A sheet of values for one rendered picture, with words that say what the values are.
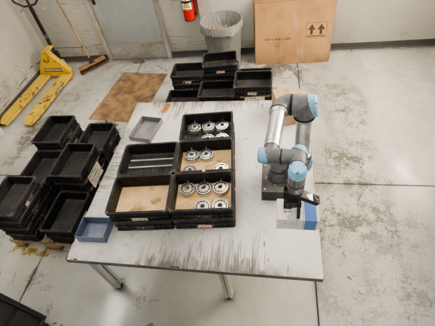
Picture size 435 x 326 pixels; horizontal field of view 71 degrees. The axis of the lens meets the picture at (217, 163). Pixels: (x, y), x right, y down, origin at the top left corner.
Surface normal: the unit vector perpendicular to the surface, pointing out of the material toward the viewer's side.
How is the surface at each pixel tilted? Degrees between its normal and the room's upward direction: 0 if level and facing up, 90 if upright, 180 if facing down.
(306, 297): 0
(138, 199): 0
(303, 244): 0
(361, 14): 90
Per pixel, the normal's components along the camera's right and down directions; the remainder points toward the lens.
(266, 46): -0.14, 0.57
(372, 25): -0.12, 0.76
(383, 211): -0.12, -0.65
